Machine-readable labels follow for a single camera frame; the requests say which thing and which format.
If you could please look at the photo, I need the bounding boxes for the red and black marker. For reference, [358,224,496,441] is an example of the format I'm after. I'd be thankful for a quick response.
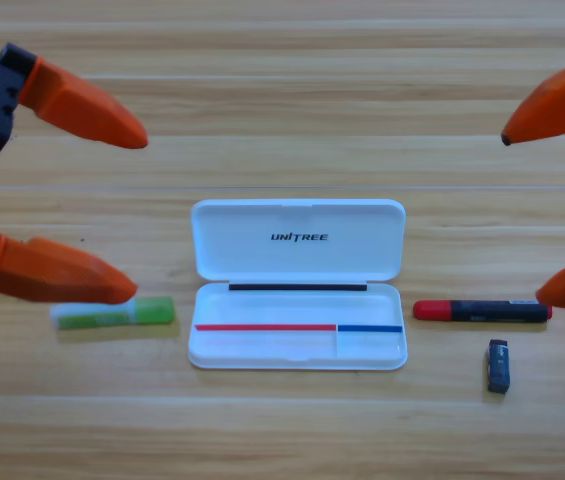
[412,298,554,324]

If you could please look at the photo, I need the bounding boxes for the small dark USB drive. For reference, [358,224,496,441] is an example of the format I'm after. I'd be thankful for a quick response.
[486,338,512,396]

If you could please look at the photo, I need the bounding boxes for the white Unitree pencil case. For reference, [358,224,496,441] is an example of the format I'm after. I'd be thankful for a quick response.
[187,198,408,371]

